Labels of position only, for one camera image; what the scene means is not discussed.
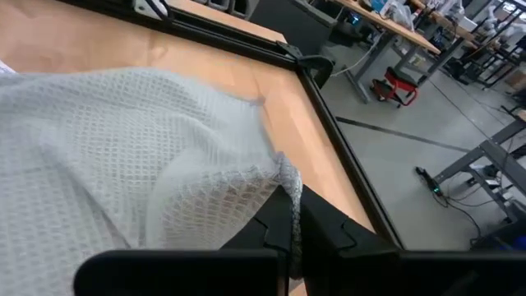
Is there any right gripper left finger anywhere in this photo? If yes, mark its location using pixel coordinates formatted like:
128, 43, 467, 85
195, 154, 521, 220
73, 184, 293, 296

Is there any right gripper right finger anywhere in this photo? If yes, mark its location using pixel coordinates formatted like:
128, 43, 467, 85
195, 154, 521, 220
301, 184, 526, 296

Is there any grey microfiber towel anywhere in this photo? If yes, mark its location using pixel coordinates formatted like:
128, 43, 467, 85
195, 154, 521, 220
0, 67, 304, 296

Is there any black floor power strip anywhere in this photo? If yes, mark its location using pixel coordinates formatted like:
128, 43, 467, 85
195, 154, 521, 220
413, 165, 444, 197

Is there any red wheeled stool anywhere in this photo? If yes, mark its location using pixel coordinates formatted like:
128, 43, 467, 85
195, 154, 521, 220
371, 66, 419, 109

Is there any wooden top workbench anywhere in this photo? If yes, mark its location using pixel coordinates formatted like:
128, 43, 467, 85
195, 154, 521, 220
332, 0, 469, 104

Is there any grey metal desk frame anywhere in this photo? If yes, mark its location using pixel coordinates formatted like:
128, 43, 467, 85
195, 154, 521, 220
433, 118, 526, 223

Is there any thin white cable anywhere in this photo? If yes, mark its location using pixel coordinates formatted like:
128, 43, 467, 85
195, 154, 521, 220
330, 30, 390, 79

